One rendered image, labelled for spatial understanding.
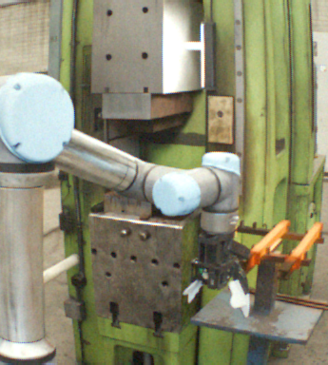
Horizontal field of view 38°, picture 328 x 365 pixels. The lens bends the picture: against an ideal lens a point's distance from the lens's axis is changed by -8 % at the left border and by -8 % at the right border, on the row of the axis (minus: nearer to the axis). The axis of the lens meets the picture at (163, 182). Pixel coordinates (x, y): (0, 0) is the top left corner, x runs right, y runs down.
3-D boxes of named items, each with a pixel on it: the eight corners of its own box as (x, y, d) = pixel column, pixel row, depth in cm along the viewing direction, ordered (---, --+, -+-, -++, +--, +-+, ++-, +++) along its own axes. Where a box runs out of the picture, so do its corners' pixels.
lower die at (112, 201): (151, 217, 188) (150, 194, 187) (104, 211, 196) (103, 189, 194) (192, 191, 226) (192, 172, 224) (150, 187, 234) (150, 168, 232)
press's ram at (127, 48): (186, 94, 173) (185, -12, 164) (90, 93, 188) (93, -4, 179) (222, 90, 210) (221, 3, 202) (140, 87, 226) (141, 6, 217)
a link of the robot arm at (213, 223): (213, 201, 109) (247, 207, 104) (212, 222, 110) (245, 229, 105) (194, 210, 103) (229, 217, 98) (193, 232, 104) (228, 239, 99)
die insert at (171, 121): (152, 132, 192) (152, 116, 191) (135, 131, 195) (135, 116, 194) (183, 124, 219) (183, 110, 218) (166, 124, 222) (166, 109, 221)
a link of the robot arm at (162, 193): (137, 210, 97) (177, 200, 105) (182, 222, 90) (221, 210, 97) (137, 169, 95) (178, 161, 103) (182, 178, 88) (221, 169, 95)
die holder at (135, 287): (180, 334, 187) (182, 226, 177) (95, 315, 202) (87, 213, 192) (224, 281, 237) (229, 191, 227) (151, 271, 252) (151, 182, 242)
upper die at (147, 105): (150, 120, 181) (150, 93, 178) (102, 118, 188) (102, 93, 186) (193, 110, 218) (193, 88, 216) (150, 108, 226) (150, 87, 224)
